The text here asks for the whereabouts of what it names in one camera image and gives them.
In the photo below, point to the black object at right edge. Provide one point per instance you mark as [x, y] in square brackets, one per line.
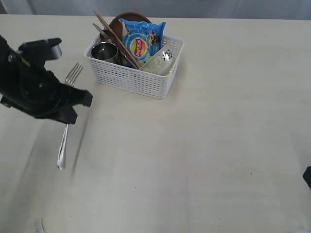
[307, 176]

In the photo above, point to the white plastic perforated basket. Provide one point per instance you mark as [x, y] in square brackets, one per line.
[133, 80]

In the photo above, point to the stainless steel cup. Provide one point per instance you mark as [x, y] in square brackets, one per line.
[106, 51]

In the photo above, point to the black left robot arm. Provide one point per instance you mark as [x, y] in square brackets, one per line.
[26, 85]

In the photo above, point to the blue Lays chips bag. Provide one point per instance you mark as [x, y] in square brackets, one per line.
[142, 39]

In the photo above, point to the brown wooden chopstick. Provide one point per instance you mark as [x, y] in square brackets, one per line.
[111, 34]
[121, 52]

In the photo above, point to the lower brown wooden chopstick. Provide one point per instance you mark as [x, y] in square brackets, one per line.
[121, 52]

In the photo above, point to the brown round plate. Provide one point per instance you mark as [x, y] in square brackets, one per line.
[116, 26]

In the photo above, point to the stainless steel fork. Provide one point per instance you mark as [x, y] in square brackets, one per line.
[69, 80]

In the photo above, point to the white floral ceramic bowl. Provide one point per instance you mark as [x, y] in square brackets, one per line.
[161, 63]

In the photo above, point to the upper brown wooden chopstick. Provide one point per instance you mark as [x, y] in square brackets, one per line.
[111, 34]

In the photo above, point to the stainless steel spoon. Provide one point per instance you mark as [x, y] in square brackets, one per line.
[107, 36]

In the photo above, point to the stainless steel table knife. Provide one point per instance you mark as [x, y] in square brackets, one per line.
[97, 28]

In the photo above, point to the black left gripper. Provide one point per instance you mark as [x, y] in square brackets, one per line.
[26, 85]

